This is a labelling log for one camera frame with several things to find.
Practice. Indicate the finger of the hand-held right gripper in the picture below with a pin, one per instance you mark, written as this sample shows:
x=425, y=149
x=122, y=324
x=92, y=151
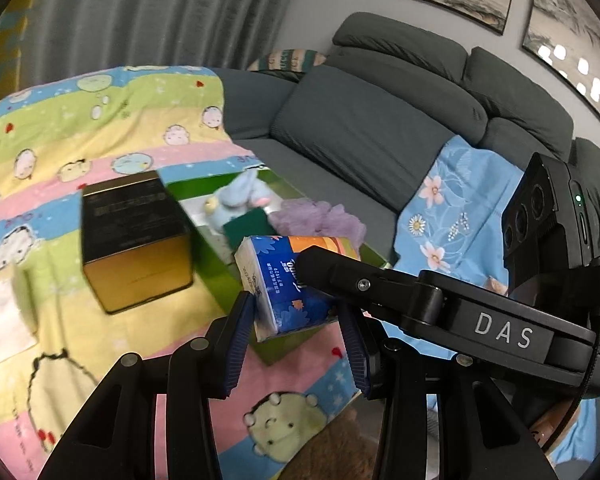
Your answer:
x=380, y=290

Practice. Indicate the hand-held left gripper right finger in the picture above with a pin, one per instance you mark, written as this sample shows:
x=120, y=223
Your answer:
x=355, y=355

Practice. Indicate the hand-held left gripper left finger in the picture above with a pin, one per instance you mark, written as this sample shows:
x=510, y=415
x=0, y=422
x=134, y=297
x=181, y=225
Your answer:
x=237, y=340

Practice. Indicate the blue and orange tissue pack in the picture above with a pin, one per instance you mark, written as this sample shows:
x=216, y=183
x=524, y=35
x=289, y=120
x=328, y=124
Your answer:
x=280, y=290

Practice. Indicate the green cardboard box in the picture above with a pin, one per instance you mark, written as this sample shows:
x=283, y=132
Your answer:
x=210, y=265

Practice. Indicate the green and yellow sponge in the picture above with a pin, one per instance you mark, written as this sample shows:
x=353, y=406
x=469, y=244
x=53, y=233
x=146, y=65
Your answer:
x=245, y=227

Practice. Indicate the blue plush toy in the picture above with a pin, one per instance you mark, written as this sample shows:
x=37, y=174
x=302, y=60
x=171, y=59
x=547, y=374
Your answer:
x=235, y=200

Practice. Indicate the person's right hand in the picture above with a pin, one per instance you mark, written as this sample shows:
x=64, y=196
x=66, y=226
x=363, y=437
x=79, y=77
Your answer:
x=550, y=430

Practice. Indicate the brown fuzzy object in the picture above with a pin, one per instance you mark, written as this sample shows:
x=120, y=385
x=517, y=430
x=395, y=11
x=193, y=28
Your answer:
x=330, y=455

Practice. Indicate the blue floral blanket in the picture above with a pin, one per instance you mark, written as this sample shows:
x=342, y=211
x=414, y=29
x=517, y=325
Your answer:
x=455, y=185

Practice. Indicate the gold tin box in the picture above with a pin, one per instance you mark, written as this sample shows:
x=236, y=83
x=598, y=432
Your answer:
x=130, y=240

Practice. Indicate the dark grey sofa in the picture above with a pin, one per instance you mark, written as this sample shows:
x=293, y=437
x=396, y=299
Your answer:
x=360, y=135

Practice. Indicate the striped pillow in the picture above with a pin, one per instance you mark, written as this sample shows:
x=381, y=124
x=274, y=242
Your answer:
x=287, y=60

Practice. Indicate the cartoon printed blanket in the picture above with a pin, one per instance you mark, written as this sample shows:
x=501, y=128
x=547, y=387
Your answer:
x=105, y=130

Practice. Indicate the grey curtain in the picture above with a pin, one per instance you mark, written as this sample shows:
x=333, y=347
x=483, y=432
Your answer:
x=155, y=10

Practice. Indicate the gold patterned curtain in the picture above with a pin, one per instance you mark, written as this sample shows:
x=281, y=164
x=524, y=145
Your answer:
x=10, y=45

